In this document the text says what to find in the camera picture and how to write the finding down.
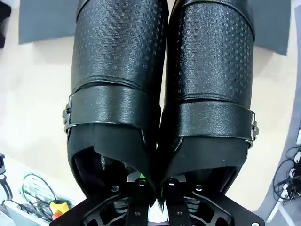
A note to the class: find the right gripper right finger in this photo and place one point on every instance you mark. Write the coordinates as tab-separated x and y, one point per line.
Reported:
188	207

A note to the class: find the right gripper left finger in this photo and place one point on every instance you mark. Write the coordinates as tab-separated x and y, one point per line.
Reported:
122	207

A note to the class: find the textured black buckle shoe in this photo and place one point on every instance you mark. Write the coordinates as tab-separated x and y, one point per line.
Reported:
117	70
211	75

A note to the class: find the yellow emergency stop button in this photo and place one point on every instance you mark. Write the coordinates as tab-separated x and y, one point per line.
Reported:
58	208

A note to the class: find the black metal bracket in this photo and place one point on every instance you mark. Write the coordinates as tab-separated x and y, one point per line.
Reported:
3	179

